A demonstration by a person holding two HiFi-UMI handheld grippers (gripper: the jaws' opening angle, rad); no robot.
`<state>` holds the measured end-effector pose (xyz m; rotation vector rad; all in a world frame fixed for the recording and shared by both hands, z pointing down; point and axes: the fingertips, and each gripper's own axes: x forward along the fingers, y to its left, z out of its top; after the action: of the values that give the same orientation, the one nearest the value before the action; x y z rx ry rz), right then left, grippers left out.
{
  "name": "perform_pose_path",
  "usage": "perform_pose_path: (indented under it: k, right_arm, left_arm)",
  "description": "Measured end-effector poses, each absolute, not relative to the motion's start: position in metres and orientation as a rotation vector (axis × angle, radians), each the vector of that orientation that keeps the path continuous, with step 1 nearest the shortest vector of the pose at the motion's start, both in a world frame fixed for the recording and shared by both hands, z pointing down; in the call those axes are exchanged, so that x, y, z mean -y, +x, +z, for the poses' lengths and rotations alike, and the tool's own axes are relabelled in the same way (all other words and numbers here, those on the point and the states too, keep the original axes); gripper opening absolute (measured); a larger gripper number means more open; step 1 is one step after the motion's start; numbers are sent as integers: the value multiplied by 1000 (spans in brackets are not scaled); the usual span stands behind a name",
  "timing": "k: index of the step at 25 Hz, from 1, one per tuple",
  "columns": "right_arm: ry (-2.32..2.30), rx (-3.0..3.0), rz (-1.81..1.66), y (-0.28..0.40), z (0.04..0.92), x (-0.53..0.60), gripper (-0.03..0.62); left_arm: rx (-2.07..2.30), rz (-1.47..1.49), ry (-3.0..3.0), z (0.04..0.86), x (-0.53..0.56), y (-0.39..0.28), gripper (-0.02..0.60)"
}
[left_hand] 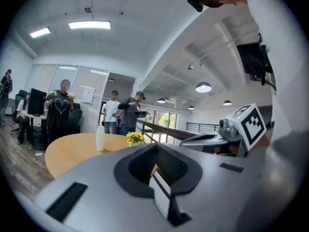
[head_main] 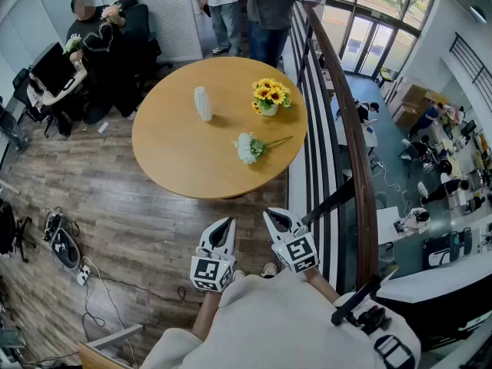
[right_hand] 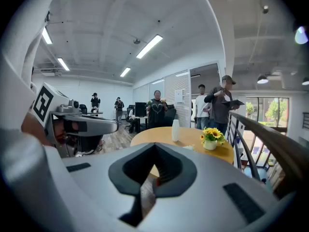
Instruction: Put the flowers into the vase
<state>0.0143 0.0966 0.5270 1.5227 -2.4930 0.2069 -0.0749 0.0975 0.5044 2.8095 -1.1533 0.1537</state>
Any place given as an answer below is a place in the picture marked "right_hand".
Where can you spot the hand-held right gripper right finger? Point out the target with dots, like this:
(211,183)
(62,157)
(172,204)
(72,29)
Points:
(207,202)

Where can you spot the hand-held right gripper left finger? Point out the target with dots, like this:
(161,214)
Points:
(91,192)

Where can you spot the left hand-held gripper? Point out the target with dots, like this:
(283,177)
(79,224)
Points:
(44,103)

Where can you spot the white ribbed vase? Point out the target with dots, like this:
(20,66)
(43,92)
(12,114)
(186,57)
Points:
(175,130)

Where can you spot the person's left forearm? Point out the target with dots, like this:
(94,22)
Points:
(32,129)

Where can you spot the white office desk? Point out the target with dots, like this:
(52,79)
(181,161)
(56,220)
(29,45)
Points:
(95,113)
(142,118)

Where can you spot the black computer monitor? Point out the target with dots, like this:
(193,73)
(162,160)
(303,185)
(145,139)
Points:
(140,109)

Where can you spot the long ceiling light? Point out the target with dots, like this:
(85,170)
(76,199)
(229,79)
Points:
(125,72)
(63,64)
(149,46)
(47,35)

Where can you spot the sunflowers in white pot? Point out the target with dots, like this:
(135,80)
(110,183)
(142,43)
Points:
(210,139)

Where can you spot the round wooden table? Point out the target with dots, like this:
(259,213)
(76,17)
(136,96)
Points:
(190,136)

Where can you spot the ceiling air conditioner unit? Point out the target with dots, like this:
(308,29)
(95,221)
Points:
(49,72)

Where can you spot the dark metal railing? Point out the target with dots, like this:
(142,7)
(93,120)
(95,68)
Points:
(270,139)

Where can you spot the person's white shirt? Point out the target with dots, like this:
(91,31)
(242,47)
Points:
(14,100)

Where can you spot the round ceiling fixture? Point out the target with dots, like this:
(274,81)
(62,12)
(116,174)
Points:
(136,41)

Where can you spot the black clipboard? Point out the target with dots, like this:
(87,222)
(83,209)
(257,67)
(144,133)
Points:
(233,103)

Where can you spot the white paper sheet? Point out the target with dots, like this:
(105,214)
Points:
(227,97)

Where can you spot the glass window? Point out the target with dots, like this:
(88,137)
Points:
(268,111)

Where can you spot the dark pendant lamp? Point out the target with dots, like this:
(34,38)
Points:
(262,79)
(305,81)

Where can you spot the small ceiling spotlight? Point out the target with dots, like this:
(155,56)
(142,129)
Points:
(265,9)

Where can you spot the white paper wall notice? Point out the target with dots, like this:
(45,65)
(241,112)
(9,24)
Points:
(179,96)

